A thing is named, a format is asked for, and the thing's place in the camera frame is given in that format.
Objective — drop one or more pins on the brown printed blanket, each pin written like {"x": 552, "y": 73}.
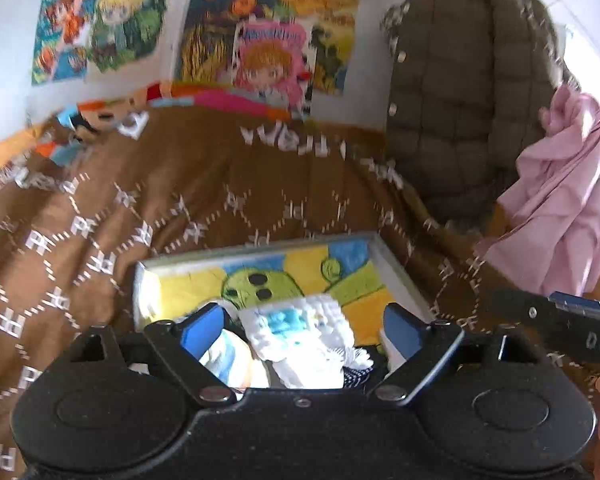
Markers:
{"x": 130, "y": 200}

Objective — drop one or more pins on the pink cloth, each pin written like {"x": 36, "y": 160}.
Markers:
{"x": 565, "y": 185}

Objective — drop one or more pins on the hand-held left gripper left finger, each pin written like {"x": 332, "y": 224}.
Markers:
{"x": 205, "y": 331}

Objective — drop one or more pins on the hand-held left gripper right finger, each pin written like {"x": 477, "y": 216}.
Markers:
{"x": 401, "y": 331}

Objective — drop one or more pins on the orange and yellow wall poster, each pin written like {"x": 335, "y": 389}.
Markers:
{"x": 205, "y": 35}

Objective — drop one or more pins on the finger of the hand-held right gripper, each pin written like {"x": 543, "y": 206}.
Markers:
{"x": 577, "y": 302}
{"x": 522, "y": 312}

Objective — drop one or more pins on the white muslin cloth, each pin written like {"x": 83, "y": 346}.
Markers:
{"x": 300, "y": 350}

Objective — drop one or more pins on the cartoon figures wall poster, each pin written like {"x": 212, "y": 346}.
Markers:
{"x": 105, "y": 30}

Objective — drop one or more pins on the shallow box with cartoon picture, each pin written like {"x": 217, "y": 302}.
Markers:
{"x": 190, "y": 285}

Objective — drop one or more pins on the navy striped sock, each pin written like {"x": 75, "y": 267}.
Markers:
{"x": 365, "y": 376}

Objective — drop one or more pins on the dark quilted jacket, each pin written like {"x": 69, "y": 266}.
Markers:
{"x": 455, "y": 110}

